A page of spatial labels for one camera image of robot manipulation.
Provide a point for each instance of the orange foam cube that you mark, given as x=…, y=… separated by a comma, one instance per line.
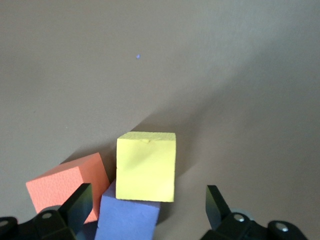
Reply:
x=62, y=182

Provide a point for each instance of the yellow foam cube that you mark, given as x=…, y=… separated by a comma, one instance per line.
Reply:
x=146, y=170

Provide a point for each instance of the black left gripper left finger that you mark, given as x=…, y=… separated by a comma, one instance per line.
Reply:
x=52, y=222

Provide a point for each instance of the brown table cover sheet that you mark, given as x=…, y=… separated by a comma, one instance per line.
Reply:
x=225, y=75

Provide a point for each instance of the purple foam cube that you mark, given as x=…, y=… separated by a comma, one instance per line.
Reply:
x=127, y=220

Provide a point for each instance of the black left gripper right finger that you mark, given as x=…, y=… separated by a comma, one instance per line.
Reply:
x=240, y=225

